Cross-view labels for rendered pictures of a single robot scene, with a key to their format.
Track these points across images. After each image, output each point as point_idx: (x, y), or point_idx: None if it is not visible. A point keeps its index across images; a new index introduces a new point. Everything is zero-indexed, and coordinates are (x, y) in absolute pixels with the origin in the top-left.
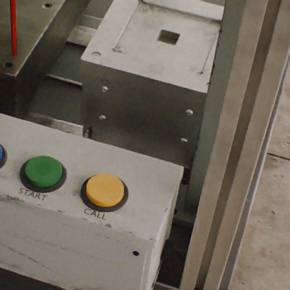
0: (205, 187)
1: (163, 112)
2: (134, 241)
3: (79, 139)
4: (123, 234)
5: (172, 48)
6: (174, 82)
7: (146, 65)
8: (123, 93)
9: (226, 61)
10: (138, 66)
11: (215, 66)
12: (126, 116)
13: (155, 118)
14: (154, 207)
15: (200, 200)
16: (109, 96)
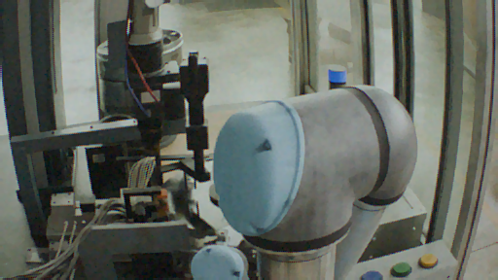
0: (464, 232)
1: (402, 236)
2: (449, 269)
3: (399, 253)
4: (445, 269)
5: (391, 206)
6: (408, 216)
7: (391, 216)
8: (383, 236)
9: (447, 182)
10: (388, 218)
11: (444, 187)
12: (383, 249)
13: (397, 242)
14: (446, 255)
15: (462, 240)
16: (375, 242)
